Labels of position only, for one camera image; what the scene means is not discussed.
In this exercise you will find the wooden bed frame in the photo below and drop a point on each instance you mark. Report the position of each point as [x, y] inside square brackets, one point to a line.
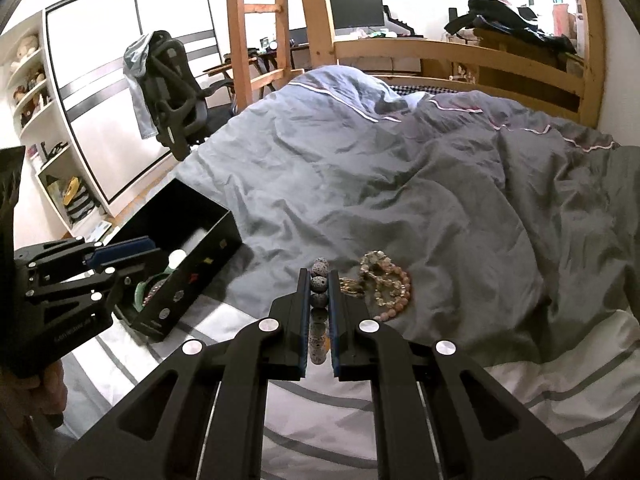
[505, 67]

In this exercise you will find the wooden ladder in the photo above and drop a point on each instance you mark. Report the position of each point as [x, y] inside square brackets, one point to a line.
[240, 35]

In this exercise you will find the black computer monitor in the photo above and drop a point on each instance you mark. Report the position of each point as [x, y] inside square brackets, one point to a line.
[356, 9]

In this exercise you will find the person's left hand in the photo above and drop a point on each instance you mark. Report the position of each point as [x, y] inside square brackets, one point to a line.
[40, 395]

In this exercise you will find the black jewelry box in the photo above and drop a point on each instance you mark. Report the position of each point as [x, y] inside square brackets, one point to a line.
[200, 260]

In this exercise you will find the green jade bangle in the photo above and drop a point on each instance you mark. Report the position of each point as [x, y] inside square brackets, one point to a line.
[142, 290]

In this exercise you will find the light blue garment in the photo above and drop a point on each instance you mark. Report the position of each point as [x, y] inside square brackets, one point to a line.
[137, 75]

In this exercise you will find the wooden desk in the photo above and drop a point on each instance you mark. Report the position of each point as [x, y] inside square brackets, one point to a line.
[280, 50]

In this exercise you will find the white striped bed sheet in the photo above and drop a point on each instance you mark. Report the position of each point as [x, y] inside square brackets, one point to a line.
[525, 390]

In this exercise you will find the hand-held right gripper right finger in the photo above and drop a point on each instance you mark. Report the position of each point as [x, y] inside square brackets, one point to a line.
[334, 332]

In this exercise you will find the grey duvet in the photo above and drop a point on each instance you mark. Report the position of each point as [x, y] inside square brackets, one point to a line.
[400, 175]

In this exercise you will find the yellow bag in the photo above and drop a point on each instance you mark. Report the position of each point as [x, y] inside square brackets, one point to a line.
[72, 190]

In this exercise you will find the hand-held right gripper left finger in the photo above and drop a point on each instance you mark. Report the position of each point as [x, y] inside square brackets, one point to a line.
[303, 325]

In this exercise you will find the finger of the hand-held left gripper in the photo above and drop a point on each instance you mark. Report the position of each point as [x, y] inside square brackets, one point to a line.
[125, 254]
[135, 282]

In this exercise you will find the black clothing pile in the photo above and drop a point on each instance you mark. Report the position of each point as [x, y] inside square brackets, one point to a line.
[510, 20]

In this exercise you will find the white sliding door wardrobe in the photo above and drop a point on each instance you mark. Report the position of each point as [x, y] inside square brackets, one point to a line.
[115, 50]

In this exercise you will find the beige plush toy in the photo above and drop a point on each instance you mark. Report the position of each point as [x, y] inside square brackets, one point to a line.
[26, 50]

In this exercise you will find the black office chair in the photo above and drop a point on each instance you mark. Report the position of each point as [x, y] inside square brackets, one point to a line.
[175, 90]

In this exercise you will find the white shelf unit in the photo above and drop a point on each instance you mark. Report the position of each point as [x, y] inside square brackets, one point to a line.
[45, 130]

